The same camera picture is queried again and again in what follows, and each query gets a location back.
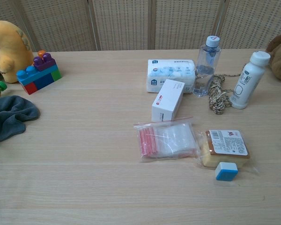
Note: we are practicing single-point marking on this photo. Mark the clear water bottle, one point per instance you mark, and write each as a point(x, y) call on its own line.
point(206, 68)

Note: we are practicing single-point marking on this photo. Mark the white bottle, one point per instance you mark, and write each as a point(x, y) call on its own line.
point(247, 80)

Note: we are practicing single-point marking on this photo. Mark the white cardboard box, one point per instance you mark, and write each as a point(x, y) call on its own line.
point(168, 100)

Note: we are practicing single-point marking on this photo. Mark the clear zip bag pack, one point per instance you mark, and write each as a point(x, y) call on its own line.
point(166, 140)

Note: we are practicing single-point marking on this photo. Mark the white tissue pack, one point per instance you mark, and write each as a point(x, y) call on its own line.
point(169, 72)

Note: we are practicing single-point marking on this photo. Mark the woven folding screen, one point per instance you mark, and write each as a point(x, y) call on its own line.
point(140, 23)

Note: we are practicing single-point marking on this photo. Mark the packaged cake slice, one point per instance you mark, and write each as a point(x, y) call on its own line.
point(224, 147)

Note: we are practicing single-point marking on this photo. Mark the white and blue cube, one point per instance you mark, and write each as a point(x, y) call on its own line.
point(226, 171)

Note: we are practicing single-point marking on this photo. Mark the colourful toy brick stack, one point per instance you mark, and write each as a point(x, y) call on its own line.
point(41, 75)

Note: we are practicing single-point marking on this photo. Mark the grey cloth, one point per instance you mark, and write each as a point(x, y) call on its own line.
point(8, 116)

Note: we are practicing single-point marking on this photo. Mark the yellow plush dinosaur toy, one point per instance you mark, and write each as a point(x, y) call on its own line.
point(8, 49)

